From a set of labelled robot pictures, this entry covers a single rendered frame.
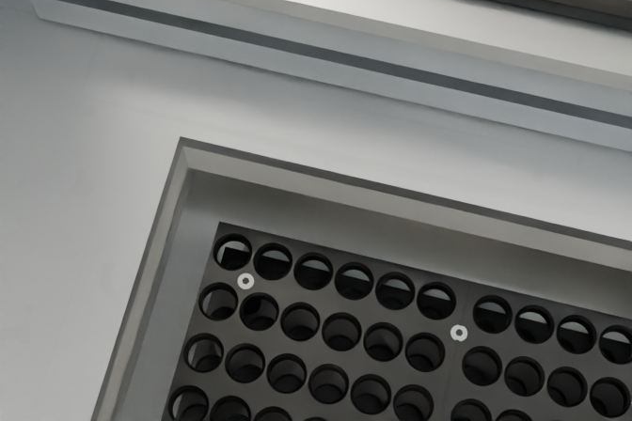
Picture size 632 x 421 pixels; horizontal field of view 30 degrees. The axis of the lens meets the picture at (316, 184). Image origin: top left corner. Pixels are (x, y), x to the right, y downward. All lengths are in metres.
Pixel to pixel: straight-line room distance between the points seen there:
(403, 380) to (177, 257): 0.12
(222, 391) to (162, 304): 0.08
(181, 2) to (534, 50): 0.10
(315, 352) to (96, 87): 0.11
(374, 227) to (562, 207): 0.12
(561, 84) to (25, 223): 0.16
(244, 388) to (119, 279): 0.06
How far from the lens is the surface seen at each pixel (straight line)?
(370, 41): 0.34
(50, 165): 0.37
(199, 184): 0.48
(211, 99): 0.38
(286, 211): 0.48
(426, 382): 0.39
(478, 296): 0.40
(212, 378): 0.39
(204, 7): 0.35
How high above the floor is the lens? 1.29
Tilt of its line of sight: 69 degrees down
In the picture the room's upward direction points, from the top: straight up
